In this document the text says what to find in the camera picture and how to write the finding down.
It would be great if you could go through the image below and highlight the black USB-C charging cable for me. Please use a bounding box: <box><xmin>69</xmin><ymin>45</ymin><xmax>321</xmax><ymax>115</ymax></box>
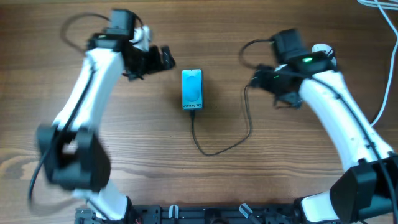
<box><xmin>189</xmin><ymin>83</ymin><xmax>254</xmax><ymax>156</ymax></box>

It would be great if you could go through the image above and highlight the Galaxy S25 smartphone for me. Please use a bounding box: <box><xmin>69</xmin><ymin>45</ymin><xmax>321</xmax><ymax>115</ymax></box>
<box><xmin>181</xmin><ymin>69</ymin><xmax>203</xmax><ymax>110</ymax></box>

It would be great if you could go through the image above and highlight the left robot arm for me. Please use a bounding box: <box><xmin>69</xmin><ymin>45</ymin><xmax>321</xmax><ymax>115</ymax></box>
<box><xmin>37</xmin><ymin>9</ymin><xmax>175</xmax><ymax>223</ymax></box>

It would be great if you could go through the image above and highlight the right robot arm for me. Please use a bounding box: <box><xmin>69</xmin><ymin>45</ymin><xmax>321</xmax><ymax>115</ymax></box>
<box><xmin>251</xmin><ymin>29</ymin><xmax>397</xmax><ymax>223</ymax></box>

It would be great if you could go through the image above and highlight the white power strip cord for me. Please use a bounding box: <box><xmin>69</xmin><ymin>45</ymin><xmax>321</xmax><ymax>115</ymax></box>
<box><xmin>357</xmin><ymin>0</ymin><xmax>398</xmax><ymax>128</ymax></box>

